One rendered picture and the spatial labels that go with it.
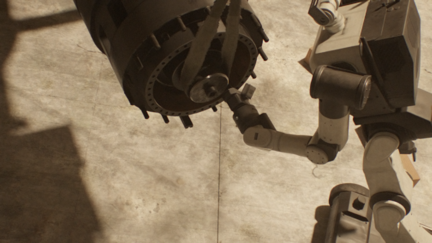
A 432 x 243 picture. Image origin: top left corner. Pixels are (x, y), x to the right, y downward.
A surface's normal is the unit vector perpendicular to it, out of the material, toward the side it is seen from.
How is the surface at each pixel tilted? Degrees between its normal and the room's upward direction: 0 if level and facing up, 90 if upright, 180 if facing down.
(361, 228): 0
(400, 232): 90
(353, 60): 85
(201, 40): 92
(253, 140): 53
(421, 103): 4
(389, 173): 90
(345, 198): 45
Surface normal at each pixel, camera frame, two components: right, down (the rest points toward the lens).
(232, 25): -0.04, 0.89
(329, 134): -0.48, 0.71
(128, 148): 0.22, -0.62
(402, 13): -0.44, -0.69
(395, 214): -0.26, 0.71
